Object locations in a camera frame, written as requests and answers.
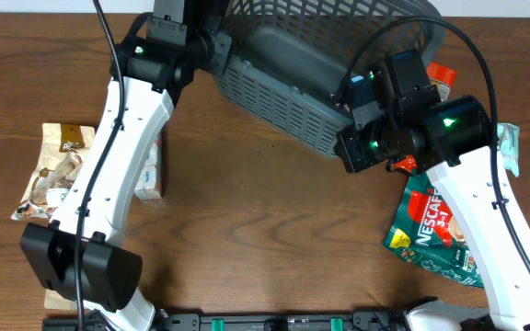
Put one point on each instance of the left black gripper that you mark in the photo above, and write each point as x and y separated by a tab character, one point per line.
219	30

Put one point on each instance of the grey plastic basket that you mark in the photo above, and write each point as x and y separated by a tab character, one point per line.
289	56

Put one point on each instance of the beige brown snack bag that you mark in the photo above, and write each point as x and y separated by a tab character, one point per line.
63	151

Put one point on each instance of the white tissue multipack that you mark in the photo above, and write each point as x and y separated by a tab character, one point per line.
149	185

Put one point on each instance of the orange biscuit packet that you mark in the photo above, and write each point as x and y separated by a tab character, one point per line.
443	78

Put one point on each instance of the green Nescafe coffee bag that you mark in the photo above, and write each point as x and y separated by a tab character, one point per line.
425	233

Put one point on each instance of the pale green wipes packet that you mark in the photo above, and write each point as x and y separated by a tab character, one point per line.
508	144

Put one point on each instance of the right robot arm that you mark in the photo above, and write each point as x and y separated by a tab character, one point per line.
398	113

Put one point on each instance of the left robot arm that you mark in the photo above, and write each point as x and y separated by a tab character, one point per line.
79	253

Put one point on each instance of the plain beige paper pouch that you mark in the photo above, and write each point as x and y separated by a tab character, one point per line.
54	301

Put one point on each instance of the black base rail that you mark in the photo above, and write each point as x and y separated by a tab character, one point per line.
354	321

